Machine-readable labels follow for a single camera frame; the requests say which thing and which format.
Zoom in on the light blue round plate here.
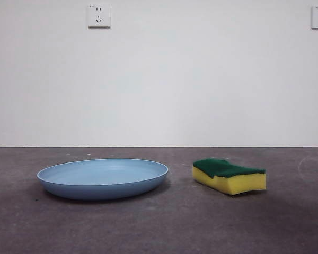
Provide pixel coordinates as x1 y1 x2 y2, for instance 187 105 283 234
37 158 169 201

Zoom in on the yellow sponge with green pad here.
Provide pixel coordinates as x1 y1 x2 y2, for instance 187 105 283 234
192 158 267 196

